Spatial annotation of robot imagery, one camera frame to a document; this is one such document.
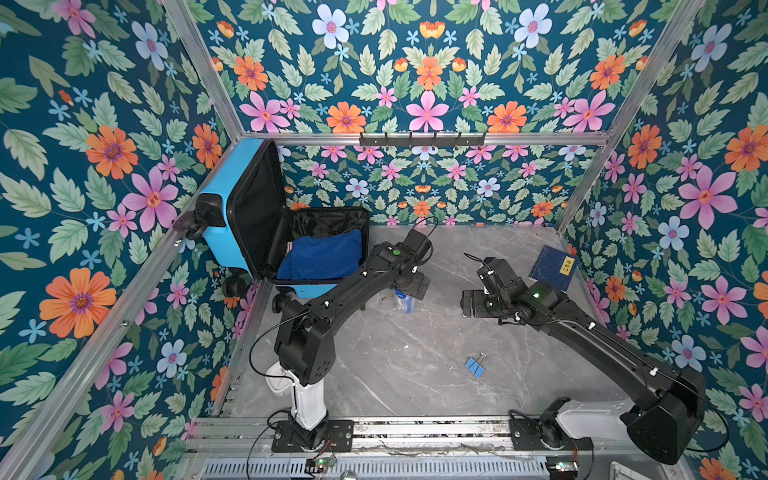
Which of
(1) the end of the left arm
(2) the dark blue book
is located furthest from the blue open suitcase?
(2) the dark blue book

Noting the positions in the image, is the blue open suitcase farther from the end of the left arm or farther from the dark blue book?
the dark blue book

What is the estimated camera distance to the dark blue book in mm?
1057
